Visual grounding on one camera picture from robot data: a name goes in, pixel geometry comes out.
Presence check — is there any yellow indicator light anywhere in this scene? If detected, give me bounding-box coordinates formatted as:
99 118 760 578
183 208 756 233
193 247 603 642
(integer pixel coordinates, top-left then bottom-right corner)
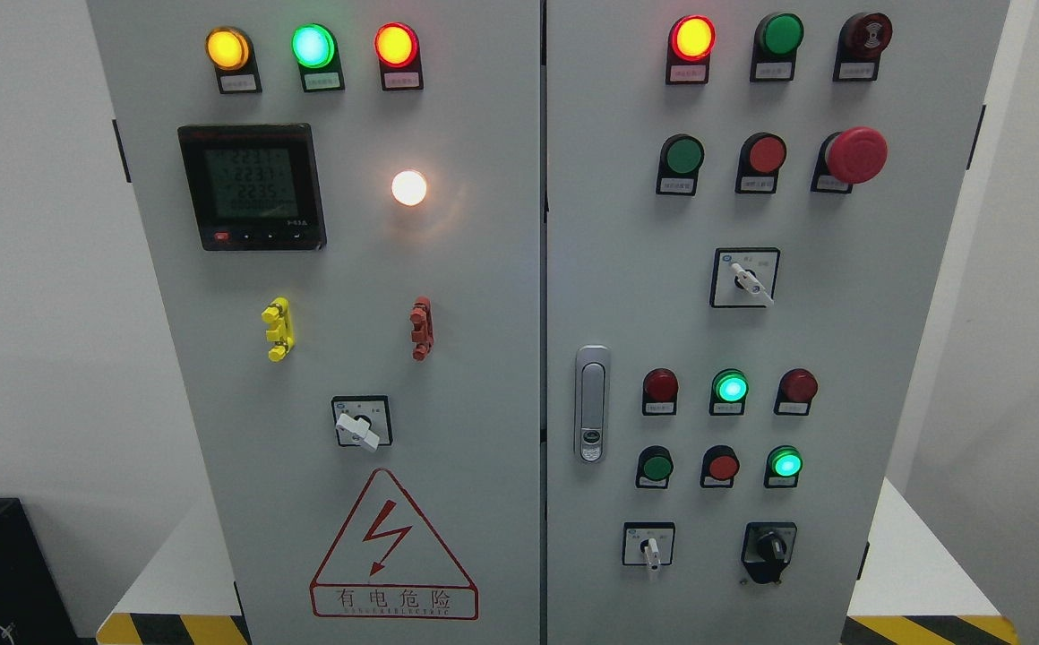
205 25 262 95

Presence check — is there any red terminal connector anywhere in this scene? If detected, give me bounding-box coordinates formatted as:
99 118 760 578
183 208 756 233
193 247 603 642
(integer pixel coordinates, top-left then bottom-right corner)
409 297 434 362

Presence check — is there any black digital power meter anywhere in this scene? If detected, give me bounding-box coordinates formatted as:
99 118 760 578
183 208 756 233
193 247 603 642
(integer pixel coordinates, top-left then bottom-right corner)
178 123 327 252

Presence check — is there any lit green indicator light middle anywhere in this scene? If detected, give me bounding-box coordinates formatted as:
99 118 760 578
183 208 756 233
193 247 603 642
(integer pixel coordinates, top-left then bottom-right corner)
708 368 750 416

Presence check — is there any white selector switch upper right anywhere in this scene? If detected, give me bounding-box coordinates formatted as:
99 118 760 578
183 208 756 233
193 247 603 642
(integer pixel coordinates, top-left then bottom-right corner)
709 246 781 310

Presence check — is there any left grey cabinet door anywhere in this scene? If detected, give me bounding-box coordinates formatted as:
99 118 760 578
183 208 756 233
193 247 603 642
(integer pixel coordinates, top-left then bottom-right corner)
87 1 543 644

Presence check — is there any white glowing indicator light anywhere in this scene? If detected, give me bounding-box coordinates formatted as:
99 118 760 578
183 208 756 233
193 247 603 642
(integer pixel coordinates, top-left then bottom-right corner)
390 170 428 207

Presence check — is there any silver door handle lock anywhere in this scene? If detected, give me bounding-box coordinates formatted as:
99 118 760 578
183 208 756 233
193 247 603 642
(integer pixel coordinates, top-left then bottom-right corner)
574 346 610 464

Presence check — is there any green push button upper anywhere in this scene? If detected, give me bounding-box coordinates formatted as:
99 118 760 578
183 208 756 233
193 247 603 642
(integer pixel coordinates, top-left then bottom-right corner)
656 133 705 196

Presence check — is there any dark green indicator light top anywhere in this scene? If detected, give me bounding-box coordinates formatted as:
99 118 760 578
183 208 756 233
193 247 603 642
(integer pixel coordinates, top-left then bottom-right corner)
750 12 803 82

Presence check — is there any white selector switch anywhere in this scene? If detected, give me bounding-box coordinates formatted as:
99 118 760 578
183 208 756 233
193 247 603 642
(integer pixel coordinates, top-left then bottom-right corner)
622 521 676 572
709 246 781 310

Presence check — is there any green indicator light top left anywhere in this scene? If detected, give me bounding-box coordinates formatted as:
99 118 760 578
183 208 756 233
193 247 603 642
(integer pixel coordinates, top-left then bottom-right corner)
291 23 345 91

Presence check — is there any lit green push button lower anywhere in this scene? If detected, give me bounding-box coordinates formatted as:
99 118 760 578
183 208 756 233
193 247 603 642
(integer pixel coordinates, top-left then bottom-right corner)
762 444 803 489

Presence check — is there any red indicator light top left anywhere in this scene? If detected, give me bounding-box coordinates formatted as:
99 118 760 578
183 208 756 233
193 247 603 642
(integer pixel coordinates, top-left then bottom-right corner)
374 21 423 91

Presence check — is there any dark red indicator light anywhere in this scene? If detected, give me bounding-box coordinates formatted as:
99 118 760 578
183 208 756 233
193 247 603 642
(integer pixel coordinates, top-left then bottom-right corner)
641 368 680 416
773 368 819 416

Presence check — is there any red indicator light top right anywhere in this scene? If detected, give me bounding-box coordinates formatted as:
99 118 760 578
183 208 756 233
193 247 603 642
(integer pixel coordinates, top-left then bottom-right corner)
665 14 717 85

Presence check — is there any red push button upper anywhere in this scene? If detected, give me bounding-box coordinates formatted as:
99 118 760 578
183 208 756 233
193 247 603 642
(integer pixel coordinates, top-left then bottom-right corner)
734 132 788 194

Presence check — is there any white selector switch lower right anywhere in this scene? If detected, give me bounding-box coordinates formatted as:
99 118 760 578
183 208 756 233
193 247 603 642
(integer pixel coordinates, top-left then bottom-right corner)
622 521 676 572

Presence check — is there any black knob selector switch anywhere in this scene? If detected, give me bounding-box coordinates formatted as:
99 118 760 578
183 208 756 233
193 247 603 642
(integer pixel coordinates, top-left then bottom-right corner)
740 521 797 584

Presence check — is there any red electric hazard warning sticker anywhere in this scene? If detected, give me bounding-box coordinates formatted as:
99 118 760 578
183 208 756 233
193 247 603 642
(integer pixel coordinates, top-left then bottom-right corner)
308 467 479 621

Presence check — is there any dark red buzzer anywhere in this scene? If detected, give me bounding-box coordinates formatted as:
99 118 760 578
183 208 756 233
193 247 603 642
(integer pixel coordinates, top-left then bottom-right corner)
832 12 893 82

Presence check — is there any dark red indicator light left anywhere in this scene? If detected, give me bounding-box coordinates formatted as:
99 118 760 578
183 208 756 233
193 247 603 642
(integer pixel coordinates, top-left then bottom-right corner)
641 368 680 416

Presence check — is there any dark red indicator light right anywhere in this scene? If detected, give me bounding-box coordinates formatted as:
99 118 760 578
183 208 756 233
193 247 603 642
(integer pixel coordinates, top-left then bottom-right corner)
773 368 819 416

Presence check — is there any grey cabinet door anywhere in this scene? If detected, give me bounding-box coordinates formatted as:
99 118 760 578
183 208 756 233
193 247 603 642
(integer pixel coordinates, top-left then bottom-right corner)
87 1 543 644
545 1 1009 644

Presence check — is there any white selector switch left door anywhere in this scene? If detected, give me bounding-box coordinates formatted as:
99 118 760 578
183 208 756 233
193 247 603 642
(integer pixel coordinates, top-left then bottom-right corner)
331 395 393 452

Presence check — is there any right grey cabinet door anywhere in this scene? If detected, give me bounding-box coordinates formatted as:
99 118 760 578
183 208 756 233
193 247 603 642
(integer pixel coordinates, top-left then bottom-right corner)
545 1 1009 644

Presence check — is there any red push button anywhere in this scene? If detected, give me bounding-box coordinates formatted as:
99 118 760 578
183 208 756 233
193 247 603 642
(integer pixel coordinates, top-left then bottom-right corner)
734 132 788 194
700 444 741 487

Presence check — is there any yellow terminal connector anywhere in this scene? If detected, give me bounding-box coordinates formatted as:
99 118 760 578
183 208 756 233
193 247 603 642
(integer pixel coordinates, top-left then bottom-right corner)
261 297 295 362

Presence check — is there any red emergency stop mushroom button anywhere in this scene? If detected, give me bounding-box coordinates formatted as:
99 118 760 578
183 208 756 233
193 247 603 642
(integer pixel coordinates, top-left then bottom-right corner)
811 126 889 194

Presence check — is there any red push button lower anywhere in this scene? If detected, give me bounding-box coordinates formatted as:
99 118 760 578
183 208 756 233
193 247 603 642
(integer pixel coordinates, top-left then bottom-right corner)
700 444 741 487

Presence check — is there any black box lower left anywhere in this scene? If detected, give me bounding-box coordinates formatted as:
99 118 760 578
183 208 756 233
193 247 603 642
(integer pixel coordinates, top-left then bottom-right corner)
0 498 79 645

